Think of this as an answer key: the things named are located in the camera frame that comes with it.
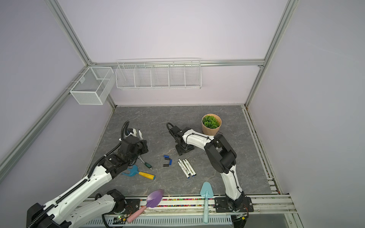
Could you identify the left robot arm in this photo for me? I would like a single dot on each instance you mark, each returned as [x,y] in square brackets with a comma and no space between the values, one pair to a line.
[64,210]

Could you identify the white mesh box basket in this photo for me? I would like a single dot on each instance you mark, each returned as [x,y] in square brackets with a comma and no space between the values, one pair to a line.
[94,85]

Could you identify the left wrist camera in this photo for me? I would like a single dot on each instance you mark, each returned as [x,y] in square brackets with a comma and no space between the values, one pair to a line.
[130,132]

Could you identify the potted green plant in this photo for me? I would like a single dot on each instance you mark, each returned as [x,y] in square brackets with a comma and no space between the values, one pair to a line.
[211,124]

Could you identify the white marker pen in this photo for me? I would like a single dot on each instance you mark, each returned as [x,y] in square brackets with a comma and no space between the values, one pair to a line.
[140,135]
[187,167]
[184,170]
[193,173]

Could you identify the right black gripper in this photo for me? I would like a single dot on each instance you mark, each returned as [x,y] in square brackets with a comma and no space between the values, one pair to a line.
[180,151]

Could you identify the white wire basket rack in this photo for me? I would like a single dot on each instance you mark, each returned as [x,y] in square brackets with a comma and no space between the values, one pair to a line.
[159,73]

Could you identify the blue garden fork yellow handle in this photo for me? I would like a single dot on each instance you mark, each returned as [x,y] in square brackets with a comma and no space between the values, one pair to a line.
[133,171]

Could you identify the green handled ratchet screwdriver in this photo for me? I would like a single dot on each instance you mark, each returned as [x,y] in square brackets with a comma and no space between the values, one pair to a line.
[149,166]

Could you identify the purple garden trowel pink handle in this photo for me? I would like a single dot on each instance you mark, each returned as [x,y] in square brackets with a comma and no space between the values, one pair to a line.
[153,200]

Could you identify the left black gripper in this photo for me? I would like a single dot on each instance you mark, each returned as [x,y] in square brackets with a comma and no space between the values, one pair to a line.
[142,144]

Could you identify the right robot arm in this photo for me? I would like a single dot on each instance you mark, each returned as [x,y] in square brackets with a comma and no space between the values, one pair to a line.
[222,158]

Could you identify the light blue garden trowel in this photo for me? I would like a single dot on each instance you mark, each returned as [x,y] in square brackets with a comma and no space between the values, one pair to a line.
[207,193]

